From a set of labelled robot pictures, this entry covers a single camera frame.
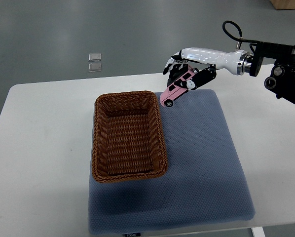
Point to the pink toy car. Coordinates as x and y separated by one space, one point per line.
173 90

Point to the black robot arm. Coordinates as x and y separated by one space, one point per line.
281 81

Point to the brown wicker basket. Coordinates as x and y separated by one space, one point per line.
128 140

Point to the wooden box corner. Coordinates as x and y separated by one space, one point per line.
283 4

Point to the upper floor plate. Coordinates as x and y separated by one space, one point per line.
94 57

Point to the blue-grey foam mat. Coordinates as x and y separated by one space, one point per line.
204 183

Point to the white table leg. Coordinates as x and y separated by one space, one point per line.
258 232

